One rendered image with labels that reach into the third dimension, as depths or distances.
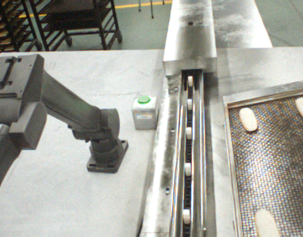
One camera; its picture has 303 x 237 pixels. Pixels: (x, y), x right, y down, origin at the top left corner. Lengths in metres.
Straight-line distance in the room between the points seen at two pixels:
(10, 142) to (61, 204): 0.43
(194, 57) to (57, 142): 0.52
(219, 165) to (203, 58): 0.42
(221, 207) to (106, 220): 0.26
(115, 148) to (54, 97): 0.34
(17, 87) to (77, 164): 0.51
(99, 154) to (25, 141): 0.46
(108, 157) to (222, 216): 0.33
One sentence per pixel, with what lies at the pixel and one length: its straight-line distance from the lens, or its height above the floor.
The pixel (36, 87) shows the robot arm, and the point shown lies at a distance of 0.56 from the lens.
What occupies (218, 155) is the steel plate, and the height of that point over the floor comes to 0.82.
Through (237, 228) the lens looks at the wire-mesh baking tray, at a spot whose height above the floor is 0.89.
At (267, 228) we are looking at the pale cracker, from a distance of 0.70.
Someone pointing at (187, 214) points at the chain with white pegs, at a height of 0.87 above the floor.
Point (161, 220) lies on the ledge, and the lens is 0.77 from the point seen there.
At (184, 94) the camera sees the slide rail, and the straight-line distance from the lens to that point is 1.15.
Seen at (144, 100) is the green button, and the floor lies 0.91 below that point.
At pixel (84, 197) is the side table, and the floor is 0.82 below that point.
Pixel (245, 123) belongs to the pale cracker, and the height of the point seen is 0.91.
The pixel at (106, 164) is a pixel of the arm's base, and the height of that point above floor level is 0.84.
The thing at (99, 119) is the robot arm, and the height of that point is 1.00.
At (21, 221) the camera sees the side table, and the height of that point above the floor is 0.82.
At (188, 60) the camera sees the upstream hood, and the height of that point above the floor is 0.91.
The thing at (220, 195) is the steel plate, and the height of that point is 0.82.
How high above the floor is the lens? 1.46
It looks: 35 degrees down
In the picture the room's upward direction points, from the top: 9 degrees counter-clockwise
